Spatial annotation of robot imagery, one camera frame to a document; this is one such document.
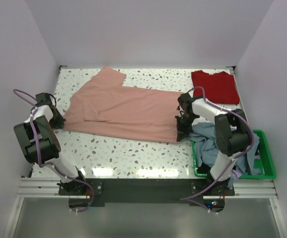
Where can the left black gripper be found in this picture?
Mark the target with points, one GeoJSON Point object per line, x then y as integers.
{"type": "Point", "coordinates": [59, 124]}

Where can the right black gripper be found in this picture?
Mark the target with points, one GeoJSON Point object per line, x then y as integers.
{"type": "Point", "coordinates": [183, 132]}

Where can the pink t shirt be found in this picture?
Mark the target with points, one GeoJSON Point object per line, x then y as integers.
{"type": "Point", "coordinates": [104, 106]}

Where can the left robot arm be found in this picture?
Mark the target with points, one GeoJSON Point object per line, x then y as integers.
{"type": "Point", "coordinates": [40, 145]}

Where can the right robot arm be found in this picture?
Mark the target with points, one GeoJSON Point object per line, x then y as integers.
{"type": "Point", "coordinates": [233, 135]}

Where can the blue grey t shirt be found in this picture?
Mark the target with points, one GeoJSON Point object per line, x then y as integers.
{"type": "Point", "coordinates": [205, 150]}

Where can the folded red t shirt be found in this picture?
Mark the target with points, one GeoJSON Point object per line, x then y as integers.
{"type": "Point", "coordinates": [219, 87]}

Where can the black garment in bin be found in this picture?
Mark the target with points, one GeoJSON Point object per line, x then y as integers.
{"type": "Point", "coordinates": [203, 169]}

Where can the lavender garment in bin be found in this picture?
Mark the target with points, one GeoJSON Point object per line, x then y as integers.
{"type": "Point", "coordinates": [235, 174]}

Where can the green plastic bin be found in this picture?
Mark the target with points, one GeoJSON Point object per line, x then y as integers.
{"type": "Point", "coordinates": [265, 162]}

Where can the aluminium frame rail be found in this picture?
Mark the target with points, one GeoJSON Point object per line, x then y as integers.
{"type": "Point", "coordinates": [48, 188]}

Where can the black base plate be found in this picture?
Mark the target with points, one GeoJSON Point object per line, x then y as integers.
{"type": "Point", "coordinates": [97, 192]}

